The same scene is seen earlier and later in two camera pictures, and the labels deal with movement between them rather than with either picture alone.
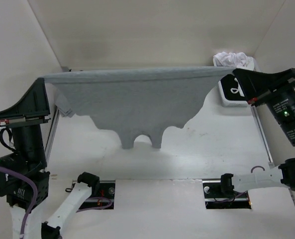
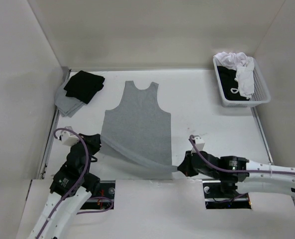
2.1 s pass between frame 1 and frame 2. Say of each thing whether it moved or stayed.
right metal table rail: stayed
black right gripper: moved
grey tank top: moved
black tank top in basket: stayed
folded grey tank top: stayed
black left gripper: moved
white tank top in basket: stayed
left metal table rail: stayed
